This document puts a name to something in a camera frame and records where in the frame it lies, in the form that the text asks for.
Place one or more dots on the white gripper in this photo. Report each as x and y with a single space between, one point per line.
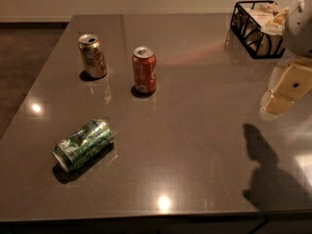
299 33

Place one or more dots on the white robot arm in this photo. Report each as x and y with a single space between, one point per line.
297 33

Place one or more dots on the gold soda can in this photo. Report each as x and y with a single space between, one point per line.
92 55

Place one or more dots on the green soda can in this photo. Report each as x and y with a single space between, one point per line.
76 150

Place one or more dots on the orange soda can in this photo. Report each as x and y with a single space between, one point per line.
144 65

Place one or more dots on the black wire basket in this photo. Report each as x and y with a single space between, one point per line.
247 23

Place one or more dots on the napkins in basket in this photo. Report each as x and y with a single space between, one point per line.
264 33

